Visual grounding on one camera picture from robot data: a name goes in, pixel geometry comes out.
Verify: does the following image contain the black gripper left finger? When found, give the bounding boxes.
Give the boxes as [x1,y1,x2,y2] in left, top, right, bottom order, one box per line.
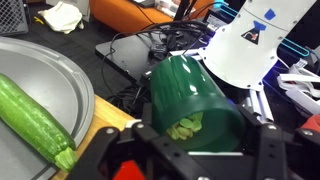
[66,103,208,180]

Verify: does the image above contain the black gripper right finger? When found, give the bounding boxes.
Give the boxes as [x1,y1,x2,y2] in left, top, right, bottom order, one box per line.
[186,103,320,180]

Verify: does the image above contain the light green food pieces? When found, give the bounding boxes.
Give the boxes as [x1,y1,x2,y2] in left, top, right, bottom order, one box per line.
[166,112,204,141]

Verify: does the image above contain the dark green plastic cup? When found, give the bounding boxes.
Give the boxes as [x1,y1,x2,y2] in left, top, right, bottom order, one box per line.
[149,54,247,154]

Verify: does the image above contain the red object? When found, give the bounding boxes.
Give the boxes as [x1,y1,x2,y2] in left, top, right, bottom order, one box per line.
[298,113,320,134]

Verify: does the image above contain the black flat box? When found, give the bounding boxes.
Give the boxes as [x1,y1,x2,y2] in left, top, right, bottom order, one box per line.
[94,31,214,84]

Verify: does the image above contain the grey round tray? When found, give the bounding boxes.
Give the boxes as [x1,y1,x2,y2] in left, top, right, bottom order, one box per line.
[0,35,96,180]

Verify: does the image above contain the large green zucchini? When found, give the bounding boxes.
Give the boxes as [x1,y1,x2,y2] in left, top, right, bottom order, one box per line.
[0,72,78,173]

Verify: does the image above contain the orange furniture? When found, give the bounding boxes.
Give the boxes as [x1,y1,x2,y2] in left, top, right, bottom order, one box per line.
[89,0,214,34]

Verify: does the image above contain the white cloth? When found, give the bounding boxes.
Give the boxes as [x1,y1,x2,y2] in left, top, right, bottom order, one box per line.
[37,1,84,35]

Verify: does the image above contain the white straps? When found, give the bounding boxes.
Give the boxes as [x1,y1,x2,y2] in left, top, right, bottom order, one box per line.
[276,63,320,116]

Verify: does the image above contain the black cable bundle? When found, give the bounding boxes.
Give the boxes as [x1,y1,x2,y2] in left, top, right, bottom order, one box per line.
[101,19,214,111]

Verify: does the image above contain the grey wire mesh basket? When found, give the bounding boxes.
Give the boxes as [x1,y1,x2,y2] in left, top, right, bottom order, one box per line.
[0,0,29,36]

